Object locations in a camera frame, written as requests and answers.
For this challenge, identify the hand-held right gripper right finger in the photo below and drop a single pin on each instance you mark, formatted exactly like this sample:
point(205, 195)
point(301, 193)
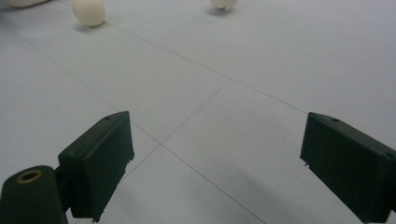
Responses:
point(351, 168)

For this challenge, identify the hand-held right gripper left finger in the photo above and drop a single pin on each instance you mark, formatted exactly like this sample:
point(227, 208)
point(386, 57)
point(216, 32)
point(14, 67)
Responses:
point(96, 168)

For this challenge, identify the white egg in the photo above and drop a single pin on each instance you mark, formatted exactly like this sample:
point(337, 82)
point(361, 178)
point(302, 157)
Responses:
point(223, 4)
point(89, 11)

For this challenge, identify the white plastic bin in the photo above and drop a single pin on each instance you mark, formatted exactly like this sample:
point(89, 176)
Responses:
point(21, 2)

